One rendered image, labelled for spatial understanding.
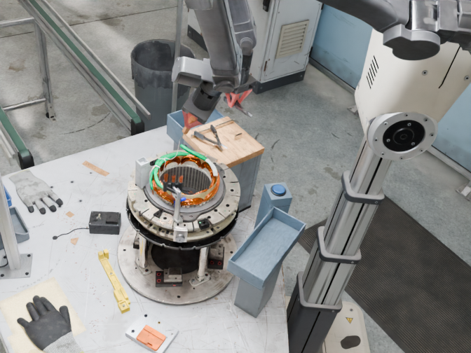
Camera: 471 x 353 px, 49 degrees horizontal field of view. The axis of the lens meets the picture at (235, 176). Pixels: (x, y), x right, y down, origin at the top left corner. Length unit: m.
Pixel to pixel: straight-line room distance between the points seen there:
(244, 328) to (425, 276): 1.59
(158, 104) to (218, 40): 2.15
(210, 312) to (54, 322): 0.44
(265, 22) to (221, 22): 2.73
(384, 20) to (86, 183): 1.33
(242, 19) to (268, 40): 2.24
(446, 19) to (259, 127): 2.75
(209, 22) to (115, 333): 0.95
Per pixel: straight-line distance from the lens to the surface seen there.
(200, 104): 1.23
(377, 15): 0.88
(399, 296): 2.83
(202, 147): 1.65
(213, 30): 0.95
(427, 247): 3.14
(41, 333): 1.55
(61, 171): 1.99
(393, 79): 1.15
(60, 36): 2.86
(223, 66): 1.07
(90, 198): 1.88
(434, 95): 1.19
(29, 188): 1.91
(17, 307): 1.63
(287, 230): 1.50
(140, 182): 1.44
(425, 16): 0.92
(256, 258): 1.41
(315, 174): 3.31
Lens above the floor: 2.11
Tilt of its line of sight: 42 degrees down
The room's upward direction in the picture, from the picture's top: 10 degrees clockwise
